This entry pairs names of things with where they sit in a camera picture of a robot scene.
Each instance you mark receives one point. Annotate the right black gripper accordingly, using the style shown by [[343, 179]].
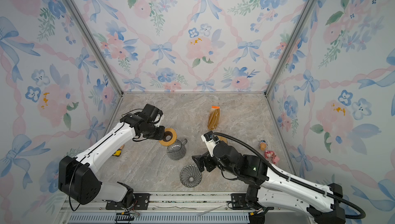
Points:
[[201, 161]]

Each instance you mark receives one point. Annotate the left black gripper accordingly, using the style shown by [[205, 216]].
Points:
[[161, 136]]

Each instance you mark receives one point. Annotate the clear grey glass dripper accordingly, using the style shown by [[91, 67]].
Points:
[[190, 176]]

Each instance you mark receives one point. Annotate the clear grey glass pitcher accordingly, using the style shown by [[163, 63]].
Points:
[[177, 150]]

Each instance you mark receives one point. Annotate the brown paper coffee filter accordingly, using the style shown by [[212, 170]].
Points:
[[223, 139]]

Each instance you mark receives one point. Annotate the orange coffee filter packet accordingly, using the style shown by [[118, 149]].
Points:
[[214, 117]]

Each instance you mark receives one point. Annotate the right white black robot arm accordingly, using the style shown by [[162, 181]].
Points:
[[267, 190]]

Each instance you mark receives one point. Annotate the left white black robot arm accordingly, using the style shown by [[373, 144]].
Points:
[[77, 175]]

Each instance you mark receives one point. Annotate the small orange yellow toy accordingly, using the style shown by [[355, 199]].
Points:
[[119, 151]]

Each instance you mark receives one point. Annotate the small ice cream cone toy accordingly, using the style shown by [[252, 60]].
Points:
[[263, 145]]

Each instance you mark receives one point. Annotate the small pink toy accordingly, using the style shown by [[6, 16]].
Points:
[[272, 157]]

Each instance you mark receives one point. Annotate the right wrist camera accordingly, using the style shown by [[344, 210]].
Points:
[[210, 141]]

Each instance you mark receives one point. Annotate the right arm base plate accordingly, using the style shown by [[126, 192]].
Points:
[[242, 201]]

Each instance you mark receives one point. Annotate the aluminium frame rail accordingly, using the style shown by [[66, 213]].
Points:
[[178, 208]]

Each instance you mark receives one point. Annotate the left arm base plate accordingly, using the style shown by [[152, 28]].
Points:
[[137, 201]]

